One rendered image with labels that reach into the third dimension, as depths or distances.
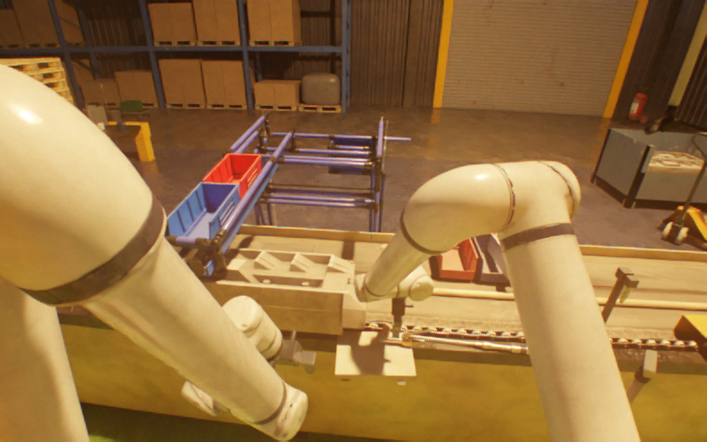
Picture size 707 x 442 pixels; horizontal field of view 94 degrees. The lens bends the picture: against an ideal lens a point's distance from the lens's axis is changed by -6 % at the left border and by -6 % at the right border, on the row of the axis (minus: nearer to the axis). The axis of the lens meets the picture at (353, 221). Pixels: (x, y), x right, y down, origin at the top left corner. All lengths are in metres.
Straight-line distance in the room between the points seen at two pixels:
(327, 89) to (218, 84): 3.09
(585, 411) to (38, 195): 0.64
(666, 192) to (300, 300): 5.26
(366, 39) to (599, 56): 6.76
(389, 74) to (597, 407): 11.16
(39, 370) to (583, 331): 0.67
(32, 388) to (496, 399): 1.68
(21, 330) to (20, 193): 0.21
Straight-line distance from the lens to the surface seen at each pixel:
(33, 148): 0.28
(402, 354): 1.47
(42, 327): 0.47
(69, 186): 0.27
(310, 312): 1.47
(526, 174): 0.63
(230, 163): 1.85
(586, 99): 12.97
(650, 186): 5.82
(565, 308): 0.60
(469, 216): 0.57
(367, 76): 11.49
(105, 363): 2.20
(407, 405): 1.85
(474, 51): 11.63
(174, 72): 11.60
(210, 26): 10.98
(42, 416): 0.52
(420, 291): 1.11
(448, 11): 11.44
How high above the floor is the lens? 1.89
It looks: 28 degrees down
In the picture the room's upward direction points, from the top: 1 degrees clockwise
